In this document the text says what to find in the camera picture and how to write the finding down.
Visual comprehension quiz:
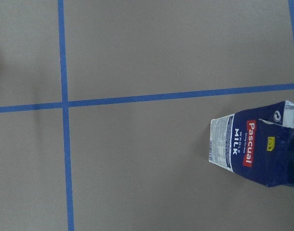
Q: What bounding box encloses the blue white milk carton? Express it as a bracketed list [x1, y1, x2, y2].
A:
[209, 101, 294, 187]

